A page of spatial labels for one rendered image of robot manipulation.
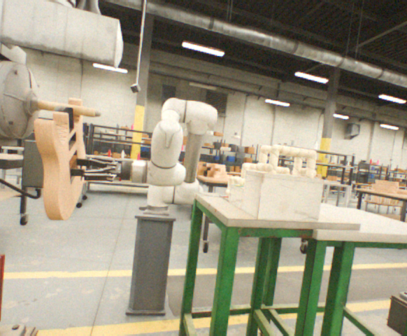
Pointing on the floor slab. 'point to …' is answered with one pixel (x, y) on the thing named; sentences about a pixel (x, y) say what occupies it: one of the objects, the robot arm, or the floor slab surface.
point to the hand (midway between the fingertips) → (74, 166)
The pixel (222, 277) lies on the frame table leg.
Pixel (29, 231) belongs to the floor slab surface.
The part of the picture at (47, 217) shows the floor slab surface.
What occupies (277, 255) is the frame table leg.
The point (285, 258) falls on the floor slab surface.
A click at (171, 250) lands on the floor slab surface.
